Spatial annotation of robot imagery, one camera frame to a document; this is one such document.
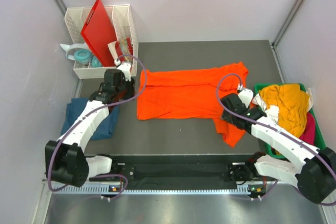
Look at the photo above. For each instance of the yellow t shirt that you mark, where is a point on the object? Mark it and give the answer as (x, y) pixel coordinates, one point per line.
(293, 104)

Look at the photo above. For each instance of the red plastic board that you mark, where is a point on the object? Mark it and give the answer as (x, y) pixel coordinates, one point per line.
(98, 31)

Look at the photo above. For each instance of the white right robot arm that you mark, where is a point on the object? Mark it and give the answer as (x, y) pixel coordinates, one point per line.
(310, 170)

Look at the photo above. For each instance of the magenta t shirt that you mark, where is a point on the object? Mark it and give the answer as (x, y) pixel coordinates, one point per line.
(308, 135)

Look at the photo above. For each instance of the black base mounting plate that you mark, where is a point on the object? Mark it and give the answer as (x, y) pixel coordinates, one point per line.
(195, 171)

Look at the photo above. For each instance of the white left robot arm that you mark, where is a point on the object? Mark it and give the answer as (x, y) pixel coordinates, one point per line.
(65, 158)

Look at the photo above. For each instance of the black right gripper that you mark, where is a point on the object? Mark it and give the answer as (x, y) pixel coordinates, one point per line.
(226, 117)

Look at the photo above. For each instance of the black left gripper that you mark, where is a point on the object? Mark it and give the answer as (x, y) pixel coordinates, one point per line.
(130, 87)

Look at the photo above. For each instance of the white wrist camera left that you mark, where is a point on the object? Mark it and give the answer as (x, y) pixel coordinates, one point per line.
(125, 68)

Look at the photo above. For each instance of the white perforated organizer basket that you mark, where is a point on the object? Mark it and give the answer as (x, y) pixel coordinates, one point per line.
(122, 19)

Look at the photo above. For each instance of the orange t shirt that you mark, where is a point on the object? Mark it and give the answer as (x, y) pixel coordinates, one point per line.
(184, 94)

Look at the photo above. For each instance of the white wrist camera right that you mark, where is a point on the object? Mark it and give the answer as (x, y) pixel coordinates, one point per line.
(246, 95)

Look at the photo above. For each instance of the grey slotted cable duct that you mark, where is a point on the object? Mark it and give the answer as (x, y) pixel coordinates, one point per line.
(114, 189)

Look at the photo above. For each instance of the folded blue t shirt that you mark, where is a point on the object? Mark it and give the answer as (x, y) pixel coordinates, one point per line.
(105, 129)

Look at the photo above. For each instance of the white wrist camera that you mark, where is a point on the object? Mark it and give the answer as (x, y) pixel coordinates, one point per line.
(246, 95)
(125, 68)

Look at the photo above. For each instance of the red patterned booklet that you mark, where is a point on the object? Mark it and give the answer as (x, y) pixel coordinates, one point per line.
(122, 47)

